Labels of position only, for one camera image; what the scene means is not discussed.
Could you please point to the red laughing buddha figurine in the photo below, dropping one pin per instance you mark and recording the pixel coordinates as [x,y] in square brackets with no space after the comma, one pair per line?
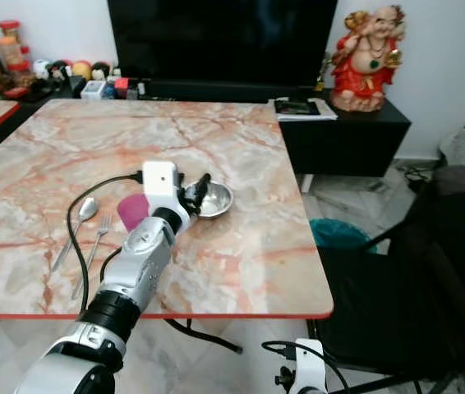
[364,70]

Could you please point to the dark book on papers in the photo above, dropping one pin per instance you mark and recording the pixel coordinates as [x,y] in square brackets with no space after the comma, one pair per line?
[298,107]

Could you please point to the small white box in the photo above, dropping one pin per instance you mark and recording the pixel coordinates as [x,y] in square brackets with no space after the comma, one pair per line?
[94,90]

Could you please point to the black plush toy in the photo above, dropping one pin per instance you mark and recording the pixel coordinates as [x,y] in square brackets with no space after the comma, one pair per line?
[101,71]
[60,71]

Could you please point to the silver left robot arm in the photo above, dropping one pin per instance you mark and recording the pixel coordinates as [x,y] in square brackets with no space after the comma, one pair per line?
[142,263]

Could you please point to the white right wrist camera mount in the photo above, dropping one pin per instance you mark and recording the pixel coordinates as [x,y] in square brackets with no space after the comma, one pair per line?
[310,369]

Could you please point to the steel spoon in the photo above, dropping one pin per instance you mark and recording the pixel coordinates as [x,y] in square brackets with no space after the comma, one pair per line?
[89,208]

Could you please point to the teal bin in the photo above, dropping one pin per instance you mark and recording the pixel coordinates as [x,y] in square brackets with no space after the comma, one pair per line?
[335,234]

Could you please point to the yellow plush toy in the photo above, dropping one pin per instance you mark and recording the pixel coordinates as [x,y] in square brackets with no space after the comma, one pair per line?
[81,70]

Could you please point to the black chair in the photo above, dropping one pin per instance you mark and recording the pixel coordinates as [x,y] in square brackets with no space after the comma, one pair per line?
[389,304]

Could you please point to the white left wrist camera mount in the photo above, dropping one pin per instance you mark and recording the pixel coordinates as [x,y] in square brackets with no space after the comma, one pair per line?
[160,182]

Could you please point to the steel fork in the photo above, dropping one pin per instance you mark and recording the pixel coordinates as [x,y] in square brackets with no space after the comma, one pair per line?
[103,226]

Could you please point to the stainless steel bowl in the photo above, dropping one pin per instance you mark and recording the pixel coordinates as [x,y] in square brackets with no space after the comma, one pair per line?
[220,199]

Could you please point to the white plush toy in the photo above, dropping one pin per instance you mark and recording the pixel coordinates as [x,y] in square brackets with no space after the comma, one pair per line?
[41,69]

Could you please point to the black soundbar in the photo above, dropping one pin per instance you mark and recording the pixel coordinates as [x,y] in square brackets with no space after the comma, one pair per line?
[232,89]

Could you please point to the small red box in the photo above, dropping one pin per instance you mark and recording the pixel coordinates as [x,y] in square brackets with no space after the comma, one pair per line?
[122,84]

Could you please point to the pink plastic cup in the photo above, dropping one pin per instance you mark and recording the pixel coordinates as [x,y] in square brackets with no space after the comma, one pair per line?
[132,212]

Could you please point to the black flat television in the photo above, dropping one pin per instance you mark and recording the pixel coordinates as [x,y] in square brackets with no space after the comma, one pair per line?
[224,41]

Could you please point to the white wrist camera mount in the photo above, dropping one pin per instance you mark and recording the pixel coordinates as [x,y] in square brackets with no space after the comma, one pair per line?
[160,182]
[310,369]

